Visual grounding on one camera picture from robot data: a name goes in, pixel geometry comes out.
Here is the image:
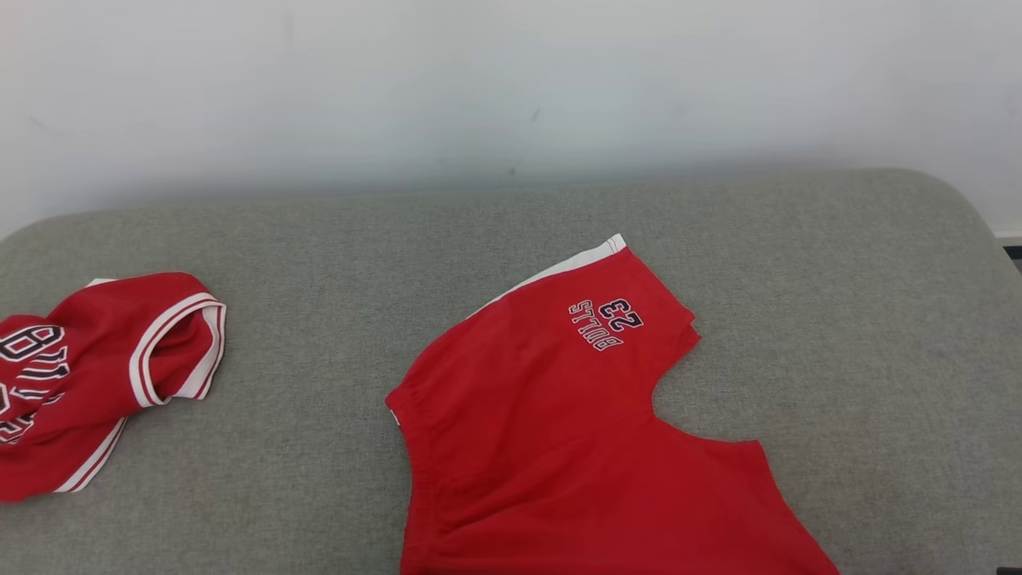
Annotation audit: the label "red basketball jersey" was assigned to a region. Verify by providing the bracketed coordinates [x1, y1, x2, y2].
[0, 272, 228, 503]

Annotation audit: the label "red basketball shorts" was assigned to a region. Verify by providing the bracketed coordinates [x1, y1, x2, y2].
[385, 233, 841, 575]

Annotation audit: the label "grey fabric sofa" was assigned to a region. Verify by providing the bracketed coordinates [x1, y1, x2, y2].
[0, 167, 1022, 575]

